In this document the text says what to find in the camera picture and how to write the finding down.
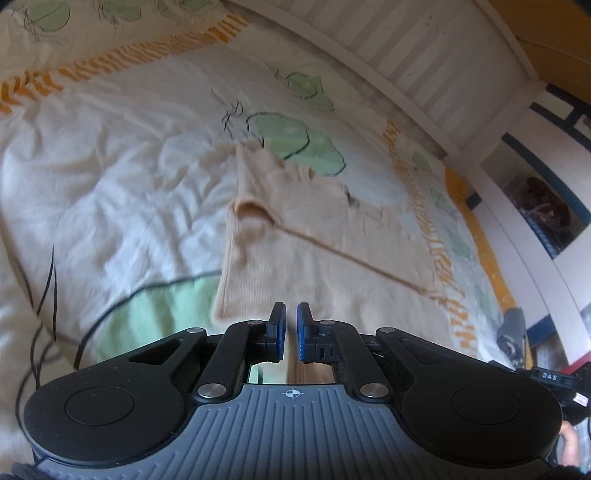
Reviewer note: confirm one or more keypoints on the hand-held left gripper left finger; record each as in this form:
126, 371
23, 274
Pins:
277, 332

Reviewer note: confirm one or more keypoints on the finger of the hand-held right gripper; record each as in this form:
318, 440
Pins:
504, 365

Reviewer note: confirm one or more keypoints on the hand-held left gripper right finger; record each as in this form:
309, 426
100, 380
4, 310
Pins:
303, 332

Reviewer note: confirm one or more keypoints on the beige printed sweater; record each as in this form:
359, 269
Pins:
286, 258

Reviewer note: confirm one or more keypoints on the person's right hand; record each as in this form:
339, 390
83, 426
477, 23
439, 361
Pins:
570, 443

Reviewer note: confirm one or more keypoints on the orange bed sheet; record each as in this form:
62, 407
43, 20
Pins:
485, 244

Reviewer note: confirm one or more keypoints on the dark brown cloth pile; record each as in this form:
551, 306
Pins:
545, 207

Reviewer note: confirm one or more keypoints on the leaf print duvet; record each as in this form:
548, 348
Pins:
115, 184

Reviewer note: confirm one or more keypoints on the white wooden bed frame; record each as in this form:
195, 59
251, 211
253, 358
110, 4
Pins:
415, 69

